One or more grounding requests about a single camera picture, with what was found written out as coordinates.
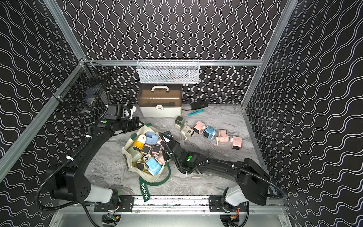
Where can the teal utility knife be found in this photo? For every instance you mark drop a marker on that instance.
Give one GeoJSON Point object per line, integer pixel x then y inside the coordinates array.
{"type": "Point", "coordinates": [195, 112]}

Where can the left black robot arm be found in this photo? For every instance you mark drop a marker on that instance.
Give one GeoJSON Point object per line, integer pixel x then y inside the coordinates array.
{"type": "Point", "coordinates": [67, 181]}

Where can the pink round pencil sharpener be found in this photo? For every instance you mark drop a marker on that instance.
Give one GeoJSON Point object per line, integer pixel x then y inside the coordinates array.
{"type": "Point", "coordinates": [222, 137]}

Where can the pink square pencil sharpener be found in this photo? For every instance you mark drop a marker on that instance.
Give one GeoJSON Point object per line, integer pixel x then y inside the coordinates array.
{"type": "Point", "coordinates": [237, 142]}

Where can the blue rounded pencil sharpener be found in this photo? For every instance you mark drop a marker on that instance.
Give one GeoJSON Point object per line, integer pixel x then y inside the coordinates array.
{"type": "Point", "coordinates": [153, 166]}

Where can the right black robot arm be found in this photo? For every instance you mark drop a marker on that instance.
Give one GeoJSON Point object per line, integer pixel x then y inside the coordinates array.
{"type": "Point", "coordinates": [253, 183]}

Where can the blue square pencil sharpener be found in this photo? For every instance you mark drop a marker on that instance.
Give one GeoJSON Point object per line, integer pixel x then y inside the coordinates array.
{"type": "Point", "coordinates": [209, 132]}

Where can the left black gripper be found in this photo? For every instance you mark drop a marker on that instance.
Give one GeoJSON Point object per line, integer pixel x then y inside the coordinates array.
{"type": "Point", "coordinates": [134, 123]}

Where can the brown lid white toolbox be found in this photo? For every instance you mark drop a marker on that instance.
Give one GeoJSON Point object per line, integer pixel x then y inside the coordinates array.
{"type": "Point", "coordinates": [160, 100]}

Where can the light blue pencil sharpener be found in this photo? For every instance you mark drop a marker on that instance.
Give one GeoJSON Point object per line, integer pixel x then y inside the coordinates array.
{"type": "Point", "coordinates": [151, 138]}

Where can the green pencil sharpener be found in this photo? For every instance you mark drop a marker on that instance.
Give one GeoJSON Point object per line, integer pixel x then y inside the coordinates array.
{"type": "Point", "coordinates": [179, 122]}

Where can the cream tote bag green handles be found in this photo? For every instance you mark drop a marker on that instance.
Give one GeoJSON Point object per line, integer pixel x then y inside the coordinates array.
{"type": "Point", "coordinates": [136, 162]}

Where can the black wire basket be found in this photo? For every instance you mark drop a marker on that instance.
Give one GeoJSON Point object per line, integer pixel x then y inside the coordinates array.
{"type": "Point", "coordinates": [87, 91]}

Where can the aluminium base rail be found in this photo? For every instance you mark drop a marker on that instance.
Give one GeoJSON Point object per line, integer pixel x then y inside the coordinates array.
{"type": "Point", "coordinates": [179, 205]}

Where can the white wire mesh basket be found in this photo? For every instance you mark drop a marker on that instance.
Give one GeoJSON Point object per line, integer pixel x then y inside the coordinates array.
{"type": "Point", "coordinates": [168, 71]}

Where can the yellow pencil sharpener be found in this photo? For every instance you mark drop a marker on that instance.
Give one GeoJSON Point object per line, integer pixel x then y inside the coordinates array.
{"type": "Point", "coordinates": [139, 142]}

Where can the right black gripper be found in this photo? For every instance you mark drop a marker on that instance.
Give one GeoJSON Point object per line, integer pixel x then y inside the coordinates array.
{"type": "Point", "coordinates": [177, 144]}

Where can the cream white pencil sharpener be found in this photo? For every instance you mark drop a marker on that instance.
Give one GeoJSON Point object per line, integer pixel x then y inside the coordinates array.
{"type": "Point", "coordinates": [187, 132]}

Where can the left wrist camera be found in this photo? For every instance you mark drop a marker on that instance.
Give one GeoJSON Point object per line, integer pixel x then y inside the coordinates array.
{"type": "Point", "coordinates": [119, 112]}

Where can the black battery pack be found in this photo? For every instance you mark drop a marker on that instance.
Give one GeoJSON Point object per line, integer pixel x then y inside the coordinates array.
{"type": "Point", "coordinates": [199, 105]}

